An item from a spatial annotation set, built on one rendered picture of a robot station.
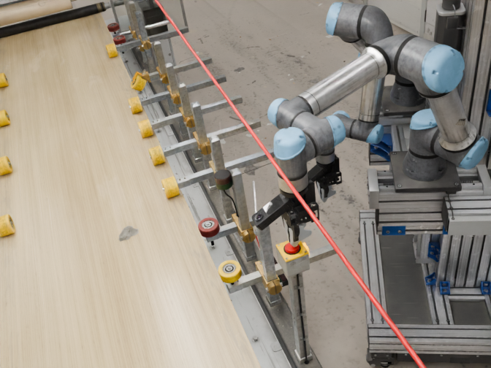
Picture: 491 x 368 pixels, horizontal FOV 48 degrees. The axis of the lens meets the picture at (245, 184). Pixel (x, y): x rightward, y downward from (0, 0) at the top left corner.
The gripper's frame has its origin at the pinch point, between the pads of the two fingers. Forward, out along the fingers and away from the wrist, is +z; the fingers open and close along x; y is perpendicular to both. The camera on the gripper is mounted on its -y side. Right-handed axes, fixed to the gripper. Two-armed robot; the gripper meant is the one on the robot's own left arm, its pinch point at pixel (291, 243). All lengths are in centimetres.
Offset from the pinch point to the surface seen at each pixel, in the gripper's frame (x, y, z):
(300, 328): -1.7, -0.6, 36.1
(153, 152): 103, -23, 26
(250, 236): 47, 1, 39
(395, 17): 335, 249, 115
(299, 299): -2.4, -0.1, 21.2
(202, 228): 54, -16, 33
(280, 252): 0.2, -3.3, 2.0
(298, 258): -3.4, 0.3, 2.9
